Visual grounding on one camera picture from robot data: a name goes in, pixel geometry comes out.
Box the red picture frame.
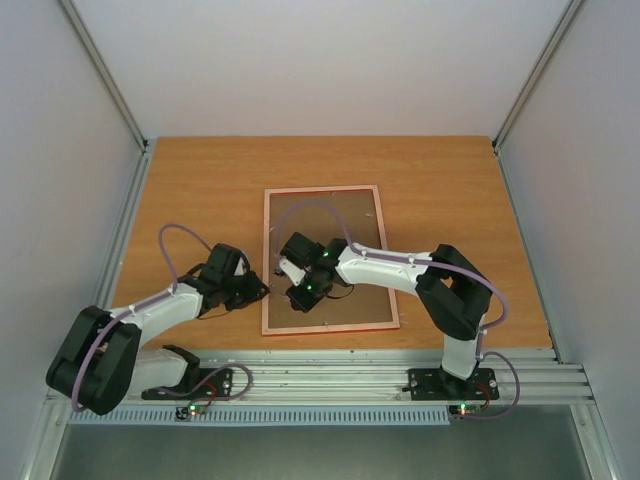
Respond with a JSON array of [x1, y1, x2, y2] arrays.
[[260, 185, 402, 339]]

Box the clear handled screwdriver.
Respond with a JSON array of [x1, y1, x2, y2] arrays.
[[269, 285, 291, 302]]

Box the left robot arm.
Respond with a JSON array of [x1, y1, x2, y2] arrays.
[[45, 244, 269, 415]]

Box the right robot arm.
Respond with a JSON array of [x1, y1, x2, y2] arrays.
[[274, 232, 492, 399]]

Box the left controller board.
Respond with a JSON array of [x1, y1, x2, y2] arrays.
[[174, 405, 208, 421]]

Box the controller board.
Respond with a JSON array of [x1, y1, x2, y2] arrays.
[[174, 405, 208, 421], [449, 403, 488, 417]]

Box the right controller board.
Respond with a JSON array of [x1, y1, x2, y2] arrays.
[[449, 403, 488, 417]]

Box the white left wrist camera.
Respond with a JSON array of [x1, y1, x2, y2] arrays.
[[232, 251, 251, 277]]

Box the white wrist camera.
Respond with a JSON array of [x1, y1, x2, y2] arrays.
[[274, 257, 306, 286], [232, 251, 251, 277]]

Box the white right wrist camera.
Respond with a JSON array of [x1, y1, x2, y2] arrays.
[[274, 257, 306, 286]]

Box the brown frame backing board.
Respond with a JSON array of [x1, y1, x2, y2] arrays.
[[266, 190, 396, 331]]

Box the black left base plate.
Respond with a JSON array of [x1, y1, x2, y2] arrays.
[[141, 368, 234, 401]]

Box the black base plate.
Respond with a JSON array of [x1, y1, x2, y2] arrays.
[[401, 366, 500, 401], [141, 368, 234, 401]]

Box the left aluminium corner post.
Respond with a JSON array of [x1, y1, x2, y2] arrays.
[[57, 0, 148, 152]]

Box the aluminium corner post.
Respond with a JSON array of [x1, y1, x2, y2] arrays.
[[57, 0, 148, 152], [492, 0, 586, 156]]

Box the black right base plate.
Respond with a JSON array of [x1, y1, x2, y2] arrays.
[[401, 366, 500, 401]]

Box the slotted grey cable duct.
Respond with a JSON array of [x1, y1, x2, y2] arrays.
[[68, 405, 450, 427]]

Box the aluminium front rail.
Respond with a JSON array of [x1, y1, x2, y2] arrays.
[[45, 348, 595, 406]]

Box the right aluminium corner post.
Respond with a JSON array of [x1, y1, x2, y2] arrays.
[[492, 0, 586, 156]]

